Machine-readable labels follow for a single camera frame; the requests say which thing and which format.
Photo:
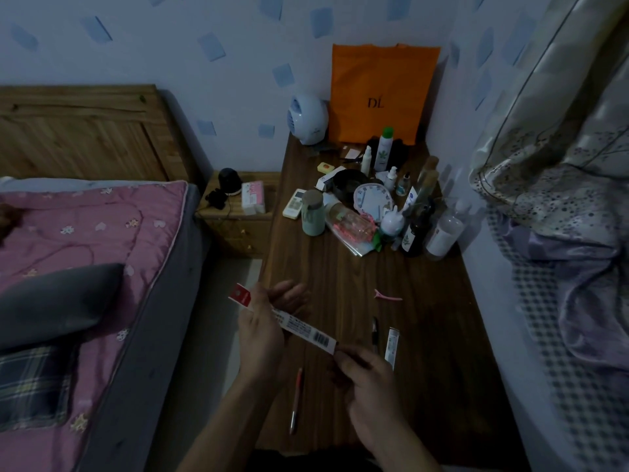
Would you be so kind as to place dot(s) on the person's left hand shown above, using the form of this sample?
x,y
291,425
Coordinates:
x,y
263,339

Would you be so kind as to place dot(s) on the person's right hand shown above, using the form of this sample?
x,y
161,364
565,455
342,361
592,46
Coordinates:
x,y
371,393

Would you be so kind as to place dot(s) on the person's left thumb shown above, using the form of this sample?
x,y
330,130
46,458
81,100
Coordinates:
x,y
256,298

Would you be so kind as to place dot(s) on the person's right thumb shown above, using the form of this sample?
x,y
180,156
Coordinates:
x,y
355,352

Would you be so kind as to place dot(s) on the long white red pen package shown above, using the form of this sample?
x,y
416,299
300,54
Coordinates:
x,y
299,329

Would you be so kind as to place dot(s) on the person's right forearm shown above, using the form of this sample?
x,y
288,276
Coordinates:
x,y
405,449

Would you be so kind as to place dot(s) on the person's left forearm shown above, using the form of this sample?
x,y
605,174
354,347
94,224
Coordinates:
x,y
221,427

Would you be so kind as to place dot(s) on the black pen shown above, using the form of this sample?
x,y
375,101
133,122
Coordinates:
x,y
375,334

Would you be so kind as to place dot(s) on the pink hair clip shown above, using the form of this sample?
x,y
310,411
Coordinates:
x,y
388,295

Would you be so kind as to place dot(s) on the wooden nightstand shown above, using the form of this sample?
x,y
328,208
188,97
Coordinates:
x,y
236,230

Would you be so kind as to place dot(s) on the orange pen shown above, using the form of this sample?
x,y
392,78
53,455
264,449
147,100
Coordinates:
x,y
296,398

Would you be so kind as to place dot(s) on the pink white tissue pack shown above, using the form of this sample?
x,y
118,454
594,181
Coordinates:
x,y
253,197

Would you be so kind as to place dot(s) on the white remote control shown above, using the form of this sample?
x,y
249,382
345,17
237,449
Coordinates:
x,y
294,204

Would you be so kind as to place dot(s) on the pale green tumbler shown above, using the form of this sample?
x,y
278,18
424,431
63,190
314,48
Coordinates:
x,y
313,213

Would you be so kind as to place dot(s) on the silver foil packet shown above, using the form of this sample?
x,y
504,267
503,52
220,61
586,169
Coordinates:
x,y
358,248

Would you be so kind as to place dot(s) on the grey mattress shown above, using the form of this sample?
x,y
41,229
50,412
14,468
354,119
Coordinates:
x,y
152,314

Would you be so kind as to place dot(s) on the black round gadget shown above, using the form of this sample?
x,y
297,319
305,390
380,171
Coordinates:
x,y
229,180

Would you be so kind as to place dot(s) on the clear bottle with pink print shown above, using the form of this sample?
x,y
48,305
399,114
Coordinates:
x,y
351,222

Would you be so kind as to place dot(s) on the dark glass bottle leaf label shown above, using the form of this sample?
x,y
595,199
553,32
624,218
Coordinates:
x,y
415,233

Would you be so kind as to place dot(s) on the white rabbit figurine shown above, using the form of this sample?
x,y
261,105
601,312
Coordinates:
x,y
391,222

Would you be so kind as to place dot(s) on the white carton box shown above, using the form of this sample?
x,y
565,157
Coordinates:
x,y
328,177

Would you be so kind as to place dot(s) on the clear bottle white label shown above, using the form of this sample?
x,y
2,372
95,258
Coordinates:
x,y
444,235

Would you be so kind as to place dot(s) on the black bowl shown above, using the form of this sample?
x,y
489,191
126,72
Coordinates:
x,y
350,184

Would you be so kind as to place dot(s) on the small yellow box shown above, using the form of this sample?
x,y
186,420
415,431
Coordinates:
x,y
325,167

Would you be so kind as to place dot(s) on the white round clock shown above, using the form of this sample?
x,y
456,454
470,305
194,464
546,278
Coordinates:
x,y
374,199

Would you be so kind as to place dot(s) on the white tube blue label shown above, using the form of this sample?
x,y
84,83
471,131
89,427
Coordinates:
x,y
411,200

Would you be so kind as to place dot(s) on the pink floral quilt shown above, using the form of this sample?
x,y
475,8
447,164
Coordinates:
x,y
98,226

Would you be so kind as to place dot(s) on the small clear glass bottle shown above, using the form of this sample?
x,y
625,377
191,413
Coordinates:
x,y
404,185

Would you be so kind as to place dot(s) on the slim white pump bottle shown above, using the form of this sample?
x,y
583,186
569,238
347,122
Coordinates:
x,y
366,162

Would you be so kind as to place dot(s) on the small white dropper bottle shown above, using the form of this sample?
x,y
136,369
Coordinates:
x,y
391,180

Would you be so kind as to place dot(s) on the round white desk fan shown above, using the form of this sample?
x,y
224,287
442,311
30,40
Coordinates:
x,y
307,120

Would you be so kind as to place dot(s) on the tall amber bottle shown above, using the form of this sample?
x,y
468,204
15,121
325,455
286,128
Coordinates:
x,y
428,179

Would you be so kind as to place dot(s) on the white spray can green cap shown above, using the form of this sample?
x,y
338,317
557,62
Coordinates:
x,y
384,149

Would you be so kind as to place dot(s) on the checked bed sheet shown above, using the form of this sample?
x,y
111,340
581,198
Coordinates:
x,y
555,368

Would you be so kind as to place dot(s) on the grey pillow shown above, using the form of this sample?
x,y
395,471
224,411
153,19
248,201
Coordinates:
x,y
54,302

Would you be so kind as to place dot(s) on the black pouch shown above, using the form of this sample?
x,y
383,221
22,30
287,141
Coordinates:
x,y
400,151

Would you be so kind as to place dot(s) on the purple duvet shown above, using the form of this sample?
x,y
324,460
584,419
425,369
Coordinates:
x,y
585,289

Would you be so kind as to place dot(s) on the wooden bed headboard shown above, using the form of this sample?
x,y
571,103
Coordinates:
x,y
83,132

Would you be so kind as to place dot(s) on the plaid pillow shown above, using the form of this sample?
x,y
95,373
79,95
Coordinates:
x,y
29,383

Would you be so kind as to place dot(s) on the orange tote bag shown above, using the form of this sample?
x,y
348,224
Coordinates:
x,y
381,88

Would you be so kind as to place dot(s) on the floral curtain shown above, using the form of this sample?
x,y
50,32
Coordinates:
x,y
555,122

